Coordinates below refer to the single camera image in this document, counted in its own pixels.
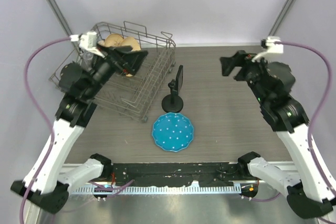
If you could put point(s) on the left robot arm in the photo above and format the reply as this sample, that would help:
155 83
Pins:
44 186

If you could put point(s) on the beige bird plate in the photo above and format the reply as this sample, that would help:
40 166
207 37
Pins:
130 41
113 40

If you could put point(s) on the beige bird plate front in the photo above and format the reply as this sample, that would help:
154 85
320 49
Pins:
130 41

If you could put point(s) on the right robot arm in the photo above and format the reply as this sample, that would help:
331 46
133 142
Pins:
307 194

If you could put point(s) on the blue polka dot plate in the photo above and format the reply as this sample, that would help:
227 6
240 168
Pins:
172 132

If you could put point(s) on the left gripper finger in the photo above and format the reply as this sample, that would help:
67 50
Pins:
109 50
127 57

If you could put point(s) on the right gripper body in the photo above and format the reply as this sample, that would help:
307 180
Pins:
251 71

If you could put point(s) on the beige bird plate rear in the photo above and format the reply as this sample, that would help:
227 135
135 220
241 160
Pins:
113 40

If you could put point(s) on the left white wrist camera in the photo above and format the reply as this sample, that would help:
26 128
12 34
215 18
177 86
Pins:
87 42

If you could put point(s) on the black phone stand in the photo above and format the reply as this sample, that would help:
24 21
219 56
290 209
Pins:
172 102

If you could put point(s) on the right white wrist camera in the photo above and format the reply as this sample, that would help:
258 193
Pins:
272 47

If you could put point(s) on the clear drinking glass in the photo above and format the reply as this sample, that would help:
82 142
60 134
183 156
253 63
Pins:
87 59

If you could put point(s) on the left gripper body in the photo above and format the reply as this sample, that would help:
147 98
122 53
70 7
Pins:
120 66

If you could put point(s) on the black smartphone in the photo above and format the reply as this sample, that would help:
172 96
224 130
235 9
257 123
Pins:
179 78

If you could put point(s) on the white slotted cable duct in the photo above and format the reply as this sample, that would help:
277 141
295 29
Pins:
194 189

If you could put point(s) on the grey wire dish rack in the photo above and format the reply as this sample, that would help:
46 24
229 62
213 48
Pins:
130 96

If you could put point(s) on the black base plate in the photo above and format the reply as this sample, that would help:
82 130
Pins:
208 174

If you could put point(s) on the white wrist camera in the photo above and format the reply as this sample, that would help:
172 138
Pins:
272 47
87 42

